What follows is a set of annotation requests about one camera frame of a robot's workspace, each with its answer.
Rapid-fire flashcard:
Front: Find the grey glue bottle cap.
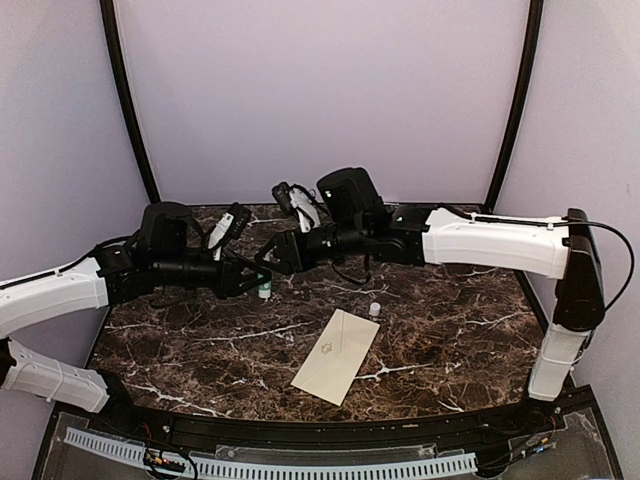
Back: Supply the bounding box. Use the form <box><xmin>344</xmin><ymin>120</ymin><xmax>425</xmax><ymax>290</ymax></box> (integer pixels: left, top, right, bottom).
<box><xmin>369</xmin><ymin>302</ymin><xmax>381</xmax><ymax>317</ymax></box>

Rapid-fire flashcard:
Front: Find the black corner frame post right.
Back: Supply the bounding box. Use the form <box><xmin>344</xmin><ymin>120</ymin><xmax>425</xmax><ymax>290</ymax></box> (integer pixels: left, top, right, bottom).
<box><xmin>483</xmin><ymin>0</ymin><xmax>544</xmax><ymax>212</ymax></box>

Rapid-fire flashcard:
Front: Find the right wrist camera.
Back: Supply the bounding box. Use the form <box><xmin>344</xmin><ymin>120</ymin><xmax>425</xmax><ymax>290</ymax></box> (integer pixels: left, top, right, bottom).
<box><xmin>271</xmin><ymin>181</ymin><xmax>328</xmax><ymax>233</ymax></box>

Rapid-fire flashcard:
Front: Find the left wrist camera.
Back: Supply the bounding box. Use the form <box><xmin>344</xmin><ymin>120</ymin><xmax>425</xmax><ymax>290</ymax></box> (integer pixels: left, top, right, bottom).
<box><xmin>207</xmin><ymin>202</ymin><xmax>252</xmax><ymax>261</ymax></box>

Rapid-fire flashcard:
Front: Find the small glue bottle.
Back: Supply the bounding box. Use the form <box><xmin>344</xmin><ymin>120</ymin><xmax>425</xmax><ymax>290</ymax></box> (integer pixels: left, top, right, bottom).
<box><xmin>258</xmin><ymin>279</ymin><xmax>272</xmax><ymax>300</ymax></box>

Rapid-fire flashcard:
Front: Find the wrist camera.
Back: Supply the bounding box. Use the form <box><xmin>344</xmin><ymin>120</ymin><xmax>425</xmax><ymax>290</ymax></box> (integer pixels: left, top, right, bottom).
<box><xmin>271</xmin><ymin>181</ymin><xmax>328</xmax><ymax>233</ymax></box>
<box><xmin>207</xmin><ymin>202</ymin><xmax>252</xmax><ymax>261</ymax></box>

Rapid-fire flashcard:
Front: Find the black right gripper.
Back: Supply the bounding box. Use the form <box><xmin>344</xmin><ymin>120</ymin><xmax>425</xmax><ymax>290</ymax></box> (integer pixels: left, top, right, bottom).
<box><xmin>254</xmin><ymin>219</ymin><xmax>368</xmax><ymax>276</ymax></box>

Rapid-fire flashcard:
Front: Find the cream envelope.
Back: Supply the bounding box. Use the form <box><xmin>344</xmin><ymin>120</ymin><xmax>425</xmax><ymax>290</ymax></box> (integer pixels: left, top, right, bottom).
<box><xmin>291</xmin><ymin>309</ymin><xmax>380</xmax><ymax>406</ymax></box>

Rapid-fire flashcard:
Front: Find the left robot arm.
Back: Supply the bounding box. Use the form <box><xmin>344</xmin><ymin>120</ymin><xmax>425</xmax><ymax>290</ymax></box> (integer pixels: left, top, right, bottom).
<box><xmin>1</xmin><ymin>202</ymin><xmax>271</xmax><ymax>436</ymax></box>

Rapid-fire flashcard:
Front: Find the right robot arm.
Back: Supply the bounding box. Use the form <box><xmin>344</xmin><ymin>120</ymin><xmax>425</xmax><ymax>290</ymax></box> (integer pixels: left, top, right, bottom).
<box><xmin>255</xmin><ymin>167</ymin><xmax>611</xmax><ymax>434</ymax></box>

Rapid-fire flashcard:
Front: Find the black corner frame post left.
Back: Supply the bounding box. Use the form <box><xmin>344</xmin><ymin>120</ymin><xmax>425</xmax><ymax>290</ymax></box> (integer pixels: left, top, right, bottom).
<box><xmin>99</xmin><ymin>0</ymin><xmax>161</xmax><ymax>204</ymax></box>

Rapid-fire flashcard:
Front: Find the white slotted cable duct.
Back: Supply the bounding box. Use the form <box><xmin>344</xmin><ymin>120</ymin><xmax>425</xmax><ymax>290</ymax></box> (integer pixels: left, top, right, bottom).
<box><xmin>64</xmin><ymin>427</ymin><xmax>477</xmax><ymax>479</ymax></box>

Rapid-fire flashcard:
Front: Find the black front rail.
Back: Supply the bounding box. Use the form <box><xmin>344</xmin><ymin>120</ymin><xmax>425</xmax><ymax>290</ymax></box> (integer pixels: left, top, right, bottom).
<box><xmin>54</xmin><ymin>387</ymin><xmax>596</xmax><ymax>451</ymax></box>

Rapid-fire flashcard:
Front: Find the black corner frame post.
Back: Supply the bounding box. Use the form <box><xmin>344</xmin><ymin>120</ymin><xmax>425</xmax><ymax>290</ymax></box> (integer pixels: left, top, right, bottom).
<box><xmin>483</xmin><ymin>0</ymin><xmax>544</xmax><ymax>212</ymax></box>
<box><xmin>99</xmin><ymin>0</ymin><xmax>161</xmax><ymax>204</ymax></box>

